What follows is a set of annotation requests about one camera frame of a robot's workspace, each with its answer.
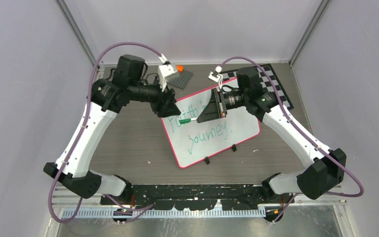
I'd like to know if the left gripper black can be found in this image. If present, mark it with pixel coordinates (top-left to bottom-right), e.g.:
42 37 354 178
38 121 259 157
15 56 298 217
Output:
130 76 182 118

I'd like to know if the green marker cap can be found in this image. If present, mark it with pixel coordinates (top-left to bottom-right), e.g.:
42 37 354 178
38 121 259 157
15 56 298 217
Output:
179 119 191 124

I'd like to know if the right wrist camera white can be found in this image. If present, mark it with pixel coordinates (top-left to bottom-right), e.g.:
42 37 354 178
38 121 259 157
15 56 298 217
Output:
208 65 224 92

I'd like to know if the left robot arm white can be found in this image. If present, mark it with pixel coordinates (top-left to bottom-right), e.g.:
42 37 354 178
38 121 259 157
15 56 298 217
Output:
43 54 181 204

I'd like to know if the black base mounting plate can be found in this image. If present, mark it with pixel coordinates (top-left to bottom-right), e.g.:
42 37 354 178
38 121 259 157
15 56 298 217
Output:
100 184 292 211

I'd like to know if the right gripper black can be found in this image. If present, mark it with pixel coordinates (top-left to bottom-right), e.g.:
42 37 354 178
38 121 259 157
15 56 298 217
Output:
197 88 248 123

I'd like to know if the whiteboard with pink frame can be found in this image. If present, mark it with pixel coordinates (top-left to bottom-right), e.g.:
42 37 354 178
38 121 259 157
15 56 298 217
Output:
161 87 261 168

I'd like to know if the aluminium slotted rail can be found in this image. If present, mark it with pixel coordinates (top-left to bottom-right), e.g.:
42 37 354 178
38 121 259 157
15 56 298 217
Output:
76 207 266 219

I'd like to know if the grey studded baseplate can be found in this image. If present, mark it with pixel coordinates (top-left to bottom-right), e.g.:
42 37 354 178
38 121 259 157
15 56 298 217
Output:
168 70 193 89

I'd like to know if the black white chessboard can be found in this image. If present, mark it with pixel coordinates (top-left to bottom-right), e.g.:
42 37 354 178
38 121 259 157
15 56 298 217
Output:
222 64 294 110

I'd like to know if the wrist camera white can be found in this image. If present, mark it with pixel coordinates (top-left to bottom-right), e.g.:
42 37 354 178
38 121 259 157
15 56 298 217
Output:
208 65 224 92
157 54 180 92

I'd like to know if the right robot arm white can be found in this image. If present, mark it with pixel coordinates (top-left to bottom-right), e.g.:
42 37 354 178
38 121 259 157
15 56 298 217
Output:
196 66 346 203

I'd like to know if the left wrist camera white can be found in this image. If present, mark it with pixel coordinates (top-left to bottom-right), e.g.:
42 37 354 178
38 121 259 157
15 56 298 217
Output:
157 54 180 92

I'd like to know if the orange curved piece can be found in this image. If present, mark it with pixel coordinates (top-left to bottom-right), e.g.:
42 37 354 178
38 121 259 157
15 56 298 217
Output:
176 65 184 72

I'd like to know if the green whiteboard marker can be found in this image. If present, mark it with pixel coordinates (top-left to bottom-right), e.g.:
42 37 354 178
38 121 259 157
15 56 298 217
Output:
179 118 197 124

